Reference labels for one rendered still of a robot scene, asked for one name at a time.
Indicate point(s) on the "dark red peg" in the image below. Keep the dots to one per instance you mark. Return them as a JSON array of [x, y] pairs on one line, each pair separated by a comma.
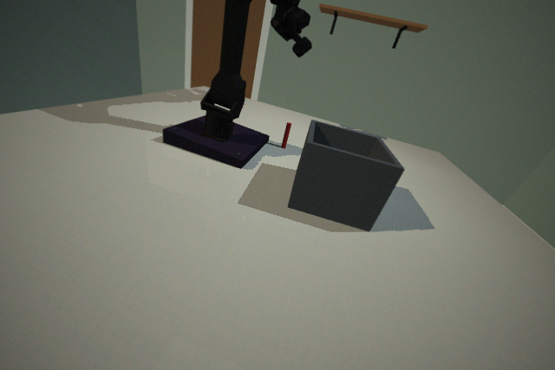
[[286, 135]]

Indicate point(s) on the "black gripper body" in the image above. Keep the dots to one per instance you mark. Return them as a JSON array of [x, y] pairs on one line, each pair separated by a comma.
[[291, 32]]

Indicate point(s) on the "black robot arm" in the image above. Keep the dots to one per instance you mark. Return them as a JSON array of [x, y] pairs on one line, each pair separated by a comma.
[[227, 87]]

